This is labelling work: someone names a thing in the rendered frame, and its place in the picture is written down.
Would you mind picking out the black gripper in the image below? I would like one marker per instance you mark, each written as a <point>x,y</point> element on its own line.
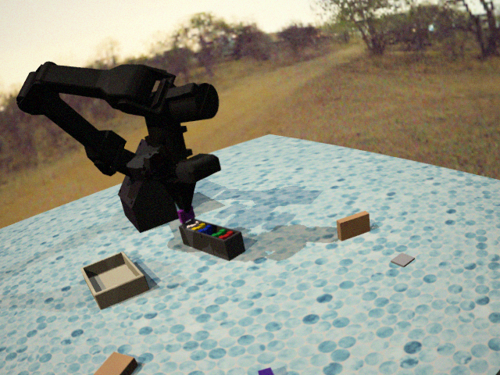
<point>180,179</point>

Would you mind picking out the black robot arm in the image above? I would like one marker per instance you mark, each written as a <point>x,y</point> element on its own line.
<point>127,88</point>

